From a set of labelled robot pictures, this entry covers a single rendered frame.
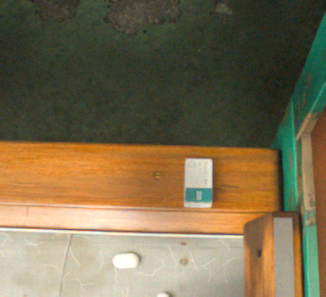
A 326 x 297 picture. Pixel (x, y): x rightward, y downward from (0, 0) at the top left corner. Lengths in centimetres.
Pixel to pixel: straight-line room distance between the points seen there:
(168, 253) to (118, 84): 100
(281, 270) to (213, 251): 15
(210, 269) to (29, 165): 28
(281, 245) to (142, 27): 125
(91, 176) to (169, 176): 10
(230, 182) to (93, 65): 104
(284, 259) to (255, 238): 5
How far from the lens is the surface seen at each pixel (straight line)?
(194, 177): 76
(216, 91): 171
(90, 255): 78
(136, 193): 78
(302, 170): 69
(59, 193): 79
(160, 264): 78
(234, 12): 187
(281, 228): 67
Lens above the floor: 150
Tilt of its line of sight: 68 degrees down
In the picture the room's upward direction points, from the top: 8 degrees clockwise
